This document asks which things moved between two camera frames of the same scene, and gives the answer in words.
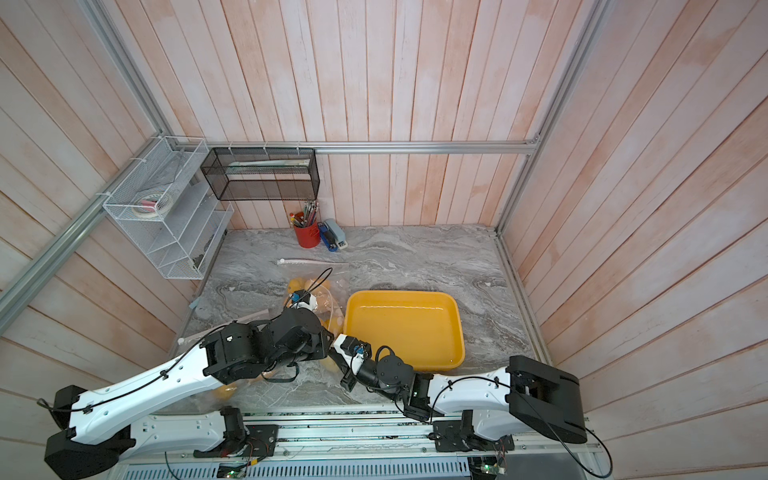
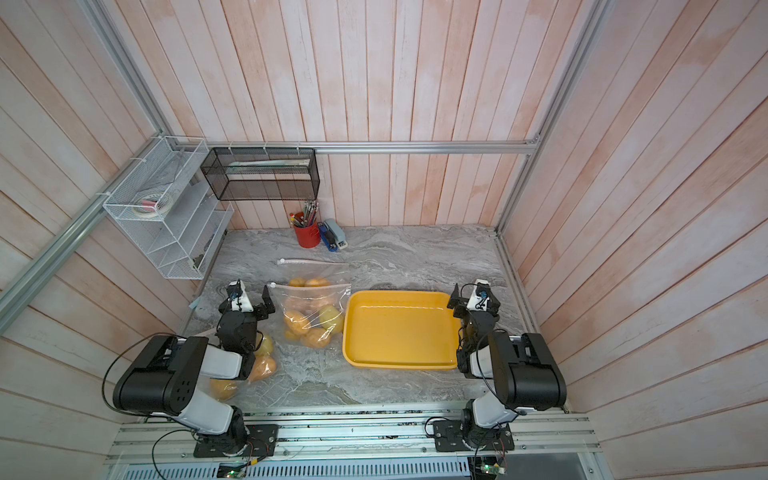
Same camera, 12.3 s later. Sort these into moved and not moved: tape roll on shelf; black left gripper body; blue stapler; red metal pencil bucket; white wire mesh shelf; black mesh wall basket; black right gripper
Moved: black left gripper body; black right gripper
Not moved: white wire mesh shelf; tape roll on shelf; blue stapler; red metal pencil bucket; black mesh wall basket
